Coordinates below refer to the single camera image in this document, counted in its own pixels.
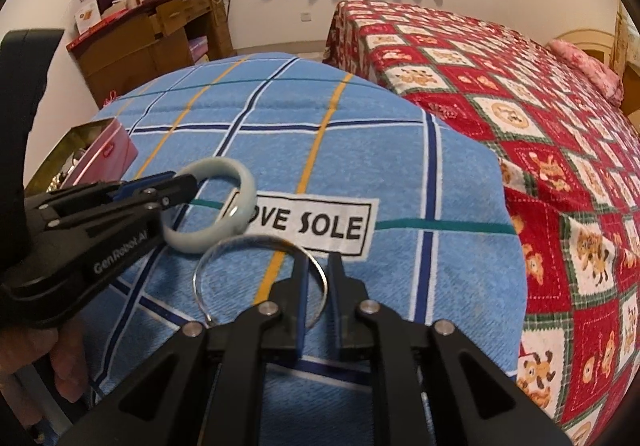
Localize flat red box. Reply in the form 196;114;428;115
66;8;131;52

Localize person's left hand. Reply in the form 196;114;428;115
0;318;90;407

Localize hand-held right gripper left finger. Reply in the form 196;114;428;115
57;251;311;446

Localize thin silver bangle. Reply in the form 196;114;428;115
192;234;330;329

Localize pale jade bangle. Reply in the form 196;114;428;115
161;158;257;255

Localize wooden desk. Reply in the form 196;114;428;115
66;0;236;109

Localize white printed box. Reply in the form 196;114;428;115
68;0;101;36

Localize beige floral side curtain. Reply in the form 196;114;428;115
614;0;640;76

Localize pink tin box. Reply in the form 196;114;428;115
24;119;140;197

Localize pink pillow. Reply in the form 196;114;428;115
544;38;626;109

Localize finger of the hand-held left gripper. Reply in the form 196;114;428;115
25;171;177;213
42;174;200;233

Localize red patterned bedspread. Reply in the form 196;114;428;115
322;0;640;446

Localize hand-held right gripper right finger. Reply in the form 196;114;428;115
327;251;576;446

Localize blue plaid blanket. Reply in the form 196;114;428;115
87;52;527;446

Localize wooden headboard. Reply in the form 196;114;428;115
554;28;640;119

